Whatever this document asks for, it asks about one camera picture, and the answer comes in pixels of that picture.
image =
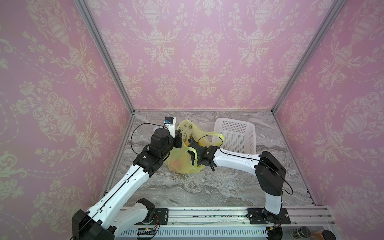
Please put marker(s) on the dark round lid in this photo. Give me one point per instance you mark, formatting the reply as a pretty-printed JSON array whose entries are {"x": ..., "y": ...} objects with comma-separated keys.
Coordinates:
[{"x": 328, "y": 235}]

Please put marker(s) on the yellow-green plastic bag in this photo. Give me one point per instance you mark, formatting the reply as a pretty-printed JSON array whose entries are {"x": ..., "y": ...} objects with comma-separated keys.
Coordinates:
[{"x": 179, "y": 160}]

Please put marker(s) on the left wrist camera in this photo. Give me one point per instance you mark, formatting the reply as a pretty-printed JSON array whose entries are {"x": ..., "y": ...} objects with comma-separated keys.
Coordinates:
[{"x": 169, "y": 123}]

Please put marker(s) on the glass jar metal lid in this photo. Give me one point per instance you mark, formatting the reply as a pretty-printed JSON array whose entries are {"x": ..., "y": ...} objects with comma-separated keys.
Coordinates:
[{"x": 300, "y": 233}]

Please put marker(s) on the aluminium mounting rail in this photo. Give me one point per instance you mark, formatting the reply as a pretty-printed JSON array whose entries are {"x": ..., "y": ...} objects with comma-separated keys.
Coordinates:
[{"x": 231, "y": 223}]

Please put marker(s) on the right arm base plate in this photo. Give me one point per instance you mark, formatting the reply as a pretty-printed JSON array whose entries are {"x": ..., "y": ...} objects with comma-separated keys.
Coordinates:
[{"x": 259, "y": 216}]

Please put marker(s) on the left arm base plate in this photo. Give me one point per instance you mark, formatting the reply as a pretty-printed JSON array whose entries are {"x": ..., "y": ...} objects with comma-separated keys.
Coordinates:
[{"x": 155, "y": 215}]

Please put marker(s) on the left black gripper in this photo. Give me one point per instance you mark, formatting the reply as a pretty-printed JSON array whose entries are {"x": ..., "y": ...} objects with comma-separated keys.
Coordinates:
[{"x": 177, "y": 138}]

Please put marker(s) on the white plastic basket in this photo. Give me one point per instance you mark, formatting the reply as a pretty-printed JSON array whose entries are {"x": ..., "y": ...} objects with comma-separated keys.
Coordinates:
[{"x": 240, "y": 136}]

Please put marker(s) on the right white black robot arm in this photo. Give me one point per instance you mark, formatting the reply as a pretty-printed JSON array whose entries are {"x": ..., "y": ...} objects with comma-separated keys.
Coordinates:
[{"x": 271, "y": 174}]

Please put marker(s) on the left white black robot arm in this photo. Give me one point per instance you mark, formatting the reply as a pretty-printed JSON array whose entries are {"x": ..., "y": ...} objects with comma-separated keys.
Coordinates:
[{"x": 106, "y": 220}]

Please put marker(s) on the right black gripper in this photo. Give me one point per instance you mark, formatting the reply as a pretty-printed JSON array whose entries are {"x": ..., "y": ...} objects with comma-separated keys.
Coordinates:
[{"x": 199, "y": 151}]

